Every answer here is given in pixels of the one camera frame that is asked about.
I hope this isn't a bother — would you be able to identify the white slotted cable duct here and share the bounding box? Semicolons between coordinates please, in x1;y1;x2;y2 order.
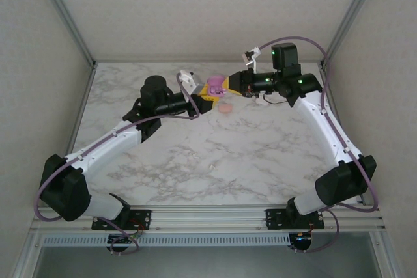
43;234;291;247

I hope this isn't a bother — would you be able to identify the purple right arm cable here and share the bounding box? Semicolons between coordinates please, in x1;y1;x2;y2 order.
257;36;381;255

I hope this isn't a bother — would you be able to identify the black controller board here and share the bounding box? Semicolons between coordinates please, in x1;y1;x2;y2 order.
288;232;314;253
107;231;140;256

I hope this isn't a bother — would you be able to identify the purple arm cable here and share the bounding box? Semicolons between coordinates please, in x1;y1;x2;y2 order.
35;73;200;256
257;36;381;255

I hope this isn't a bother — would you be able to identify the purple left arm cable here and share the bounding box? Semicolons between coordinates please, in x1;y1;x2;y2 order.
35;73;200;256

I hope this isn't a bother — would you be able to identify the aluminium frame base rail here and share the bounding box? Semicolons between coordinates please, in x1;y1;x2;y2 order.
31;204;387;235

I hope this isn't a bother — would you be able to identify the purple earbud charging case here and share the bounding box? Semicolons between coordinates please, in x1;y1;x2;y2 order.
207;75;229;97

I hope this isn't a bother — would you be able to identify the aluminium frame post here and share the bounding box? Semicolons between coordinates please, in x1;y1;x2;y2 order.
34;0;98;70
319;0;385;70

